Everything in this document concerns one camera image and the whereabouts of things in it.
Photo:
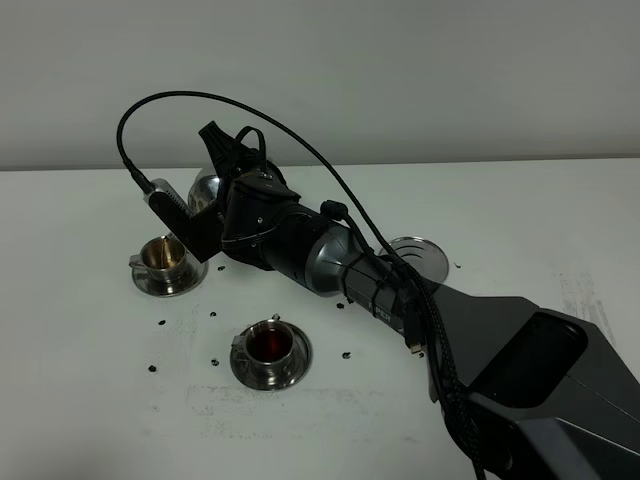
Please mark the steel teacup near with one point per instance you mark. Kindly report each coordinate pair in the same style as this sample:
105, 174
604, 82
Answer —
266, 342

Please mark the steel teacup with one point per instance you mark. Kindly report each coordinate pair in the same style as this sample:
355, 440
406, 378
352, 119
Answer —
266, 342
163, 259

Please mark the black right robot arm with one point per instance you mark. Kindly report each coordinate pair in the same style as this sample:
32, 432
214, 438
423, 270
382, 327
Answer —
525, 392

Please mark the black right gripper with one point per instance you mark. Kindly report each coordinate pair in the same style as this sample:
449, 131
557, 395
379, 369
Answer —
258, 207

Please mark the steel teapot saucer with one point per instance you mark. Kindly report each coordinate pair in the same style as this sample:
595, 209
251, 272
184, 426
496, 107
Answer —
427, 258

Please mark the steel saucer near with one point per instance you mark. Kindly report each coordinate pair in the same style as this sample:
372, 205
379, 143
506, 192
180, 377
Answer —
281, 375

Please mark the steel saucer far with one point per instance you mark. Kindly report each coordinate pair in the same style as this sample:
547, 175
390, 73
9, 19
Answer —
196, 273

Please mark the steel teacup far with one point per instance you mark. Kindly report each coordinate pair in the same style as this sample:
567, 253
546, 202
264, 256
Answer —
163, 259

